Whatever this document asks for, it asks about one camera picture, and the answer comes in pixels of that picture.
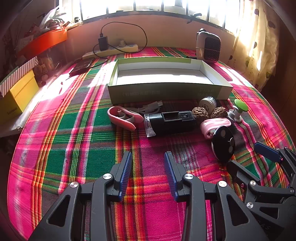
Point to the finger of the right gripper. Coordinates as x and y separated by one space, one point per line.
262 196
285 157

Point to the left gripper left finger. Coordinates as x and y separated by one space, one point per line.
65 220

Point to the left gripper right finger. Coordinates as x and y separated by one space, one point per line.
231 220

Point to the black oval remote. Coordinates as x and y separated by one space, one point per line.
223 144

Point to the green top white stand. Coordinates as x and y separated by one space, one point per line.
238 108

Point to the brown walnut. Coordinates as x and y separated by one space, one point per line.
200 114
219 112

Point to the black bike light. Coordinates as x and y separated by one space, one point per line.
159 124

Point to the small clear silver jar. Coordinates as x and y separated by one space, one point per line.
208 103

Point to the plaid bedspread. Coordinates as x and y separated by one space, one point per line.
69 137

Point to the yellow spotted curtain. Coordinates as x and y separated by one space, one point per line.
256 46

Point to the green white cardboard box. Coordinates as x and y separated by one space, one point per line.
143 79

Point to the black smartphone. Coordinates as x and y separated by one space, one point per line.
81 67

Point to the yellow box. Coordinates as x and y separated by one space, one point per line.
18 97

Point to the small white black heater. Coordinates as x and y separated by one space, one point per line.
208 46

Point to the white power strip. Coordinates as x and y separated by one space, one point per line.
111 51

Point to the striped box lid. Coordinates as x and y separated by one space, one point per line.
16 75

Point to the black charger adapter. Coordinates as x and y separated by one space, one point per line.
103 42

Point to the orange box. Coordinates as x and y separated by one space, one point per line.
43 43

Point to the window frame bars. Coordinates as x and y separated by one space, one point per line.
219 13

